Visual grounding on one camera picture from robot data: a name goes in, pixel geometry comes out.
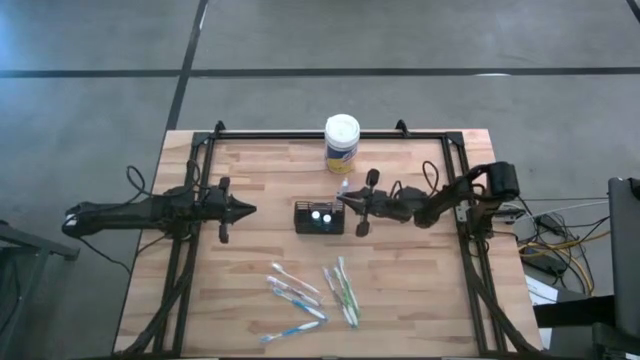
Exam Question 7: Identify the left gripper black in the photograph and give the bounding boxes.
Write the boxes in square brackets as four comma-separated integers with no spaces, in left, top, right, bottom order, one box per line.
[201,177,258,245]

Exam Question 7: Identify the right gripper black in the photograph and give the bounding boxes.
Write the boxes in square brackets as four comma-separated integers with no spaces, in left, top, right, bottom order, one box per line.
[337,169,426,237]

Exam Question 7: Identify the green white toothbrush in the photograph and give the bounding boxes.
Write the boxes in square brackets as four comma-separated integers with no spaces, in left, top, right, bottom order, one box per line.
[337,256,361,312]
[332,266,359,326]

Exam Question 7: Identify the white pink toothbrush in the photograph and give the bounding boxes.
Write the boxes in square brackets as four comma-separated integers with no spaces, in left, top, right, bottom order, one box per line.
[270,262,322,297]

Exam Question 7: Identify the white blue wipes canister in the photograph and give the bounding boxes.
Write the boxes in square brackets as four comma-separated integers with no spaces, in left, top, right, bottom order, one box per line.
[323,113,361,175]

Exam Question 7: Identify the black power brick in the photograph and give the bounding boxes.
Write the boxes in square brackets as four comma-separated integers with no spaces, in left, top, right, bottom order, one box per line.
[523,252,569,277]

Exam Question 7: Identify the white paper sheet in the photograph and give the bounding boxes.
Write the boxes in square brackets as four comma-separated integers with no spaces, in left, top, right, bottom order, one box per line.
[523,274,560,307]

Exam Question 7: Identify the black metal stand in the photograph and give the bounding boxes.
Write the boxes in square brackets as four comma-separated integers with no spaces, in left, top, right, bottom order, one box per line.
[0,219,81,360]

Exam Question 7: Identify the black beam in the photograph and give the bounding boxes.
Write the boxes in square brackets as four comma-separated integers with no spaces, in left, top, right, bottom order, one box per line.
[532,294,616,329]

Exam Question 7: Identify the black flat screen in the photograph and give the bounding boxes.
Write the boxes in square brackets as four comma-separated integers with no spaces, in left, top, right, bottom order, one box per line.
[607,176,640,341]

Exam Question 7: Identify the black wire caddy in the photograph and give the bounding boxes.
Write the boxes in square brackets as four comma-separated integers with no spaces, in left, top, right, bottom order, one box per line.
[293,199,346,236]

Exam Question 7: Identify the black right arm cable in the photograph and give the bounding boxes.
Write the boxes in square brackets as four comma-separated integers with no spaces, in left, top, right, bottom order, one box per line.
[422,160,441,197]

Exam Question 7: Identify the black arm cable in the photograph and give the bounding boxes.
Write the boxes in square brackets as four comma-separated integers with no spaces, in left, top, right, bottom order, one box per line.
[422,160,441,197]
[124,158,204,201]

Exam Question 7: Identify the black aluminium table frame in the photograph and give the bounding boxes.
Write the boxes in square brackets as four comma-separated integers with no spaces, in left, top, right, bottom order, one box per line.
[117,119,539,359]

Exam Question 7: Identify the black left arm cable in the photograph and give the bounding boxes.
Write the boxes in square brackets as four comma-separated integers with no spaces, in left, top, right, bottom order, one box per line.
[124,158,204,201]

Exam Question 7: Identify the yellow cable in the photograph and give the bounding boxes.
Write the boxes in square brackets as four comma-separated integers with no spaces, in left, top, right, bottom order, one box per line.
[517,229,612,296]

